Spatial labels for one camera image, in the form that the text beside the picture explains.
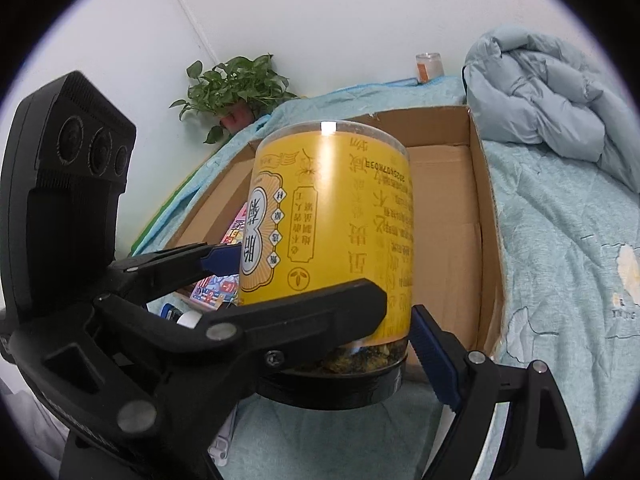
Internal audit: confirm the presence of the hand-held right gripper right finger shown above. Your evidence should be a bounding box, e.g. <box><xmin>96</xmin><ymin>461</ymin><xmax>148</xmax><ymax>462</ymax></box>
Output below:
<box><xmin>409</xmin><ymin>304</ymin><xmax>586</xmax><ymax>480</ymax></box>

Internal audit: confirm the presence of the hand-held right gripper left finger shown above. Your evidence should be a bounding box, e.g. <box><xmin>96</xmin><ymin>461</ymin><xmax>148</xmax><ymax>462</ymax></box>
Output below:
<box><xmin>64</xmin><ymin>366</ymin><xmax>252</xmax><ymax>480</ymax></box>

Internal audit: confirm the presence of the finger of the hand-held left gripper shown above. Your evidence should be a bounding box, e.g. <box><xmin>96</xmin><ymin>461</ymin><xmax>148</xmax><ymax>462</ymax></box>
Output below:
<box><xmin>107</xmin><ymin>241</ymin><xmax>244</xmax><ymax>306</ymax></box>
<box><xmin>10</xmin><ymin>279</ymin><xmax>389</xmax><ymax>442</ymax></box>

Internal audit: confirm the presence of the colourful board game box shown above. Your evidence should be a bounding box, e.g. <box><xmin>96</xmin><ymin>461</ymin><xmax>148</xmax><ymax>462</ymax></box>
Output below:
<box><xmin>189</xmin><ymin>202</ymin><xmax>251</xmax><ymax>308</ymax></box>

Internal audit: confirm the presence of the yellow jar with black lid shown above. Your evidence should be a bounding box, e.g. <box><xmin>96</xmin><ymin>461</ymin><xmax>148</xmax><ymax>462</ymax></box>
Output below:
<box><xmin>237</xmin><ymin>121</ymin><xmax>416</xmax><ymax>408</ymax></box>

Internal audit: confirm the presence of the brown cardboard box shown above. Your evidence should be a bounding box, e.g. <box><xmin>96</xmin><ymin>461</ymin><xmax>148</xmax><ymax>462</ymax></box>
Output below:
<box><xmin>162</xmin><ymin>105</ymin><xmax>508</xmax><ymax>356</ymax></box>

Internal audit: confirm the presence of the blue and white small object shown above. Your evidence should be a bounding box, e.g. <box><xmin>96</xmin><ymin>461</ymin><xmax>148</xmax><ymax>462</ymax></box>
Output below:
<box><xmin>161</xmin><ymin>303</ymin><xmax>203</xmax><ymax>330</ymax></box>

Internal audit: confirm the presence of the green sheet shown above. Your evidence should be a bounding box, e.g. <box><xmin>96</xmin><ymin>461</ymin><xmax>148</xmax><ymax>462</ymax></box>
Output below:
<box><xmin>132</xmin><ymin>195</ymin><xmax>173</xmax><ymax>256</ymax></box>

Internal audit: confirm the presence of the teal bedspread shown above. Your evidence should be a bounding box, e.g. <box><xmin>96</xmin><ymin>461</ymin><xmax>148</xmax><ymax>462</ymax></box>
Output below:
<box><xmin>130</xmin><ymin>76</ymin><xmax>640</xmax><ymax>480</ymax></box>

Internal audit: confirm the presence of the small potted green plant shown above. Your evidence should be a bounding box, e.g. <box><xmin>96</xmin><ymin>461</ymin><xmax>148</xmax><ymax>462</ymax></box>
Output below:
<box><xmin>169</xmin><ymin>54</ymin><xmax>301</xmax><ymax>145</ymax></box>

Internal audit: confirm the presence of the small glass jar orange label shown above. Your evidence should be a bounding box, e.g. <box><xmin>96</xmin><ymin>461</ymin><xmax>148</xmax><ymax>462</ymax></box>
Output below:
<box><xmin>415</xmin><ymin>52</ymin><xmax>445</xmax><ymax>83</ymax></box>

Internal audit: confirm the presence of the light blue down jacket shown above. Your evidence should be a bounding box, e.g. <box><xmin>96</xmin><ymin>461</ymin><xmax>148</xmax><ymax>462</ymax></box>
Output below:
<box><xmin>462</xmin><ymin>24</ymin><xmax>640</xmax><ymax>196</ymax></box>

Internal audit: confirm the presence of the white wall conduit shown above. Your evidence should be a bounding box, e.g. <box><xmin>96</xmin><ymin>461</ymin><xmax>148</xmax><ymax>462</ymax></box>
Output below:
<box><xmin>170</xmin><ymin>0</ymin><xmax>221</xmax><ymax>61</ymax></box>

